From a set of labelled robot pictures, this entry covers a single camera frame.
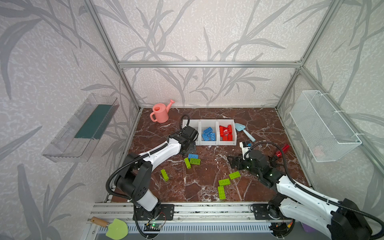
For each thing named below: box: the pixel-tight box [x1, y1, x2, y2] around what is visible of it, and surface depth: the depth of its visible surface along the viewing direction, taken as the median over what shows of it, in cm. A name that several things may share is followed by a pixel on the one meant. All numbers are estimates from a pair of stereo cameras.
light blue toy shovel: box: [234, 123, 256, 142], surface depth 107 cm
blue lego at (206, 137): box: [201, 133, 211, 141], surface depth 101 cm
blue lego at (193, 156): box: [188, 153, 199, 159], surface depth 96 cm
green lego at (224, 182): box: [218, 178, 231, 186], surface depth 85 cm
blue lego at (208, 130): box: [203, 126, 213, 134], surface depth 103 cm
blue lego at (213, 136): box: [210, 132, 217, 141], surface depth 101 cm
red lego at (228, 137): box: [222, 134, 233, 141], surface depth 104 cm
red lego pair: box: [227, 124, 233, 135], surface depth 105 cm
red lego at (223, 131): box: [219, 125, 228, 137], surface depth 103 cm
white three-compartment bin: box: [182, 119, 238, 146], surface depth 102 cm
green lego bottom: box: [217, 186, 226, 200], surface depth 80 cm
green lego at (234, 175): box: [229, 171, 241, 180], surface depth 87 cm
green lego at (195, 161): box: [189, 158, 201, 165], surface depth 92 cm
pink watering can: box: [149, 99, 175, 123], surface depth 108 cm
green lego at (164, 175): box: [160, 169, 169, 182], surface depth 86 cm
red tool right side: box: [275, 144, 290, 158], surface depth 96 cm
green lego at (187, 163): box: [184, 157, 191, 170], surface depth 90 cm
